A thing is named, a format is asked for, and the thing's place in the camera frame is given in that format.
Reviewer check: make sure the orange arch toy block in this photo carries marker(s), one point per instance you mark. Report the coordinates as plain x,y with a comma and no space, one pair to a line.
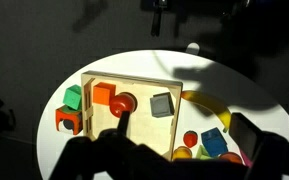
60,120

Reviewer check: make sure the gray toy block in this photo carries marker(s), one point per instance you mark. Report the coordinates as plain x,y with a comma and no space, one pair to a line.
161,105

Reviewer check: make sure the light green toy block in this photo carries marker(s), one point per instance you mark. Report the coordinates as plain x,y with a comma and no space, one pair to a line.
202,152

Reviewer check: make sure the dark round toy block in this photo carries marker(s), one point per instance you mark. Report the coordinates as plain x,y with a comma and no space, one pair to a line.
69,124

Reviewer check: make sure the shallow wooden box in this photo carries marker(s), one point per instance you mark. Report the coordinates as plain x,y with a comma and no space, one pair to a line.
144,123

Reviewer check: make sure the red ball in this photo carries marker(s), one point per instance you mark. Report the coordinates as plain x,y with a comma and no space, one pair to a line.
190,138

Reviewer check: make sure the green toy cube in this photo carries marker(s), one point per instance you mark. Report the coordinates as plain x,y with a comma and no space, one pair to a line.
72,97

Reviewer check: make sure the yellow toy ball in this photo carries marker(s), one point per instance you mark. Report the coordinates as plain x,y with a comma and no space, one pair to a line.
182,153

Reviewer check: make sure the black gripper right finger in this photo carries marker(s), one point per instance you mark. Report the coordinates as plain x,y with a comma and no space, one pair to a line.
250,140

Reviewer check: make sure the red round toy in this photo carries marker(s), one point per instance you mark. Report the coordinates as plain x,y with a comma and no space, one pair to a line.
121,104

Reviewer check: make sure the dark blue toy block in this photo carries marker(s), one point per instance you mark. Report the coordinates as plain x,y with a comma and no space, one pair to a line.
214,142

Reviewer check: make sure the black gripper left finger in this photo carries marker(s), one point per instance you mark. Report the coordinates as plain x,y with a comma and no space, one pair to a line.
117,156

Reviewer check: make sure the orange toy ball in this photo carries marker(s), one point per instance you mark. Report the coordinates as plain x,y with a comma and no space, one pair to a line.
231,157

